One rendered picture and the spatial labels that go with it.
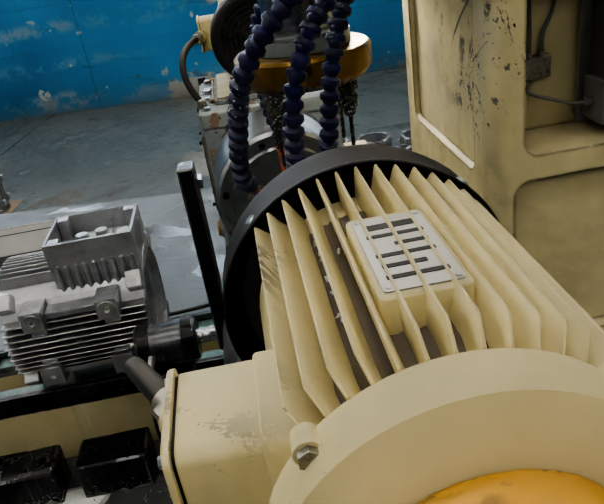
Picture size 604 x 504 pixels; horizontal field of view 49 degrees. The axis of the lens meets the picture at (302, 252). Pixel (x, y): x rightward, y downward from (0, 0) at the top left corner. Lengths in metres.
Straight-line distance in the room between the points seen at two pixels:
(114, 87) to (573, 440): 6.74
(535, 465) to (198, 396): 0.14
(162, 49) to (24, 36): 1.31
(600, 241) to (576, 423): 0.71
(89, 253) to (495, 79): 0.56
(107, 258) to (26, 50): 6.23
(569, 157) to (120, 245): 0.58
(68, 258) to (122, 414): 0.26
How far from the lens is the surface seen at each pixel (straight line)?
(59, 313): 0.95
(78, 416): 1.07
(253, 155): 1.15
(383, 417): 0.22
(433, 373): 0.23
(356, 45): 0.86
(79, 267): 0.95
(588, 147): 0.86
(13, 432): 1.11
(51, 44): 7.01
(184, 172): 0.77
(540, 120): 0.91
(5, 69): 7.25
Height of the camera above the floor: 1.50
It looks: 27 degrees down
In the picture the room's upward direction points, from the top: 9 degrees counter-clockwise
